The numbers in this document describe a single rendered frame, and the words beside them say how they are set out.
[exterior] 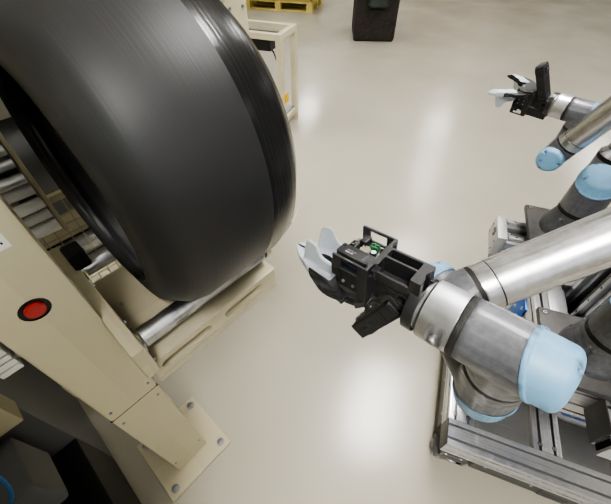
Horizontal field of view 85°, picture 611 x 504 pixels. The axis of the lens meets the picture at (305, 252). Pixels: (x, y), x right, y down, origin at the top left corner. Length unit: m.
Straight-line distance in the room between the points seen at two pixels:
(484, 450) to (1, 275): 1.42
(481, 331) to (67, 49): 0.52
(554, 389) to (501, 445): 1.10
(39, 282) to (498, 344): 0.65
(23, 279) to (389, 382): 1.42
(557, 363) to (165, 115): 0.48
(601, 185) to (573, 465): 0.92
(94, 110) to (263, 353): 1.41
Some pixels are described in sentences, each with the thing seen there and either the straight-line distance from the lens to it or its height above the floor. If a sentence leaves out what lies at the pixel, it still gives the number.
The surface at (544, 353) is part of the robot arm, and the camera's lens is 0.39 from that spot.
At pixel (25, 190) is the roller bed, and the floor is 1.04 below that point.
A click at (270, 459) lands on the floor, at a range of 1.56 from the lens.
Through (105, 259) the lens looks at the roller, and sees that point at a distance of 0.96.
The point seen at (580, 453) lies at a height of 0.21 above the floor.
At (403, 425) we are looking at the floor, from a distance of 1.63.
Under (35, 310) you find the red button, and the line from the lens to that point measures 0.70.
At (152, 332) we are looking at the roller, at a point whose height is 0.92.
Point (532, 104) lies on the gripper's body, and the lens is 1.49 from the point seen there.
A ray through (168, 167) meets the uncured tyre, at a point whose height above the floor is 1.30.
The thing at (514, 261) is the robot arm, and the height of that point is 1.18.
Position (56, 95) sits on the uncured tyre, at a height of 1.37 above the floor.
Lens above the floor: 1.52
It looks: 47 degrees down
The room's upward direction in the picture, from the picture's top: straight up
